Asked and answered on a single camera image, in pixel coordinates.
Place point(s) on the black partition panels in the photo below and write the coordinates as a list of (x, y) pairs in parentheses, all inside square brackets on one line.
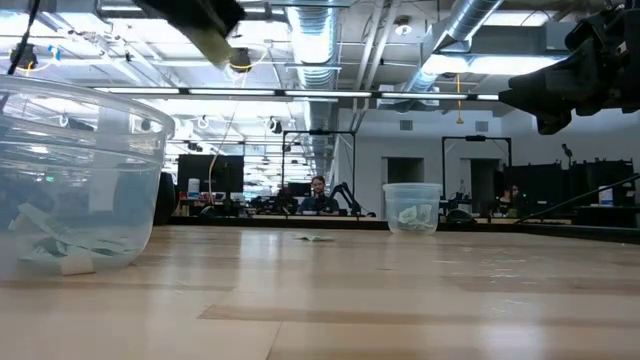
[(550, 182)]

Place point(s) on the black monitor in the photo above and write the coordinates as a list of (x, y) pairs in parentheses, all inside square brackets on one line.
[(210, 172)]

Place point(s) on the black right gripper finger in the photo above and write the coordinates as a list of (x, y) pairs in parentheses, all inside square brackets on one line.
[(527, 92), (582, 80)]

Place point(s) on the person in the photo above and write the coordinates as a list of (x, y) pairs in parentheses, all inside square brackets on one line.
[(512, 197), (317, 197)]

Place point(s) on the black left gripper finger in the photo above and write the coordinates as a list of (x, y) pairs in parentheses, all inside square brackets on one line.
[(220, 15), (175, 10)]

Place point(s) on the long ceiling light strip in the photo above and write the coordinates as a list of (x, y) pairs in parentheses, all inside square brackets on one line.
[(325, 93)]

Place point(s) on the silver ventilation duct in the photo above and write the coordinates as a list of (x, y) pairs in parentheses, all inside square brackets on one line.
[(312, 30), (465, 20)]

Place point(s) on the clear plastic cup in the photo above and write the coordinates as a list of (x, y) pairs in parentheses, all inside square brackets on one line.
[(412, 195), (75, 150)]

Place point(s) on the black gantry frame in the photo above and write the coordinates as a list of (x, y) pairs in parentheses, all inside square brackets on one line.
[(475, 137), (320, 132)]

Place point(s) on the black background robot arm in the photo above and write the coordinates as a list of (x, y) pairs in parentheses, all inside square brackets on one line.
[(347, 195)]

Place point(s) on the white container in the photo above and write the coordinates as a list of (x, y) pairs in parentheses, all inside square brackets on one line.
[(606, 196)]

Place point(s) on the white ceiling sensor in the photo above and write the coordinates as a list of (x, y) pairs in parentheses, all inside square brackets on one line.
[(402, 27)]

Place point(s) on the black ceiling camera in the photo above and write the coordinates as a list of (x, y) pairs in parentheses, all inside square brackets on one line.
[(22, 55), (241, 60)]

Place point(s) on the white bottle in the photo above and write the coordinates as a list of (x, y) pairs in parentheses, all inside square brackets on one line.
[(193, 189)]

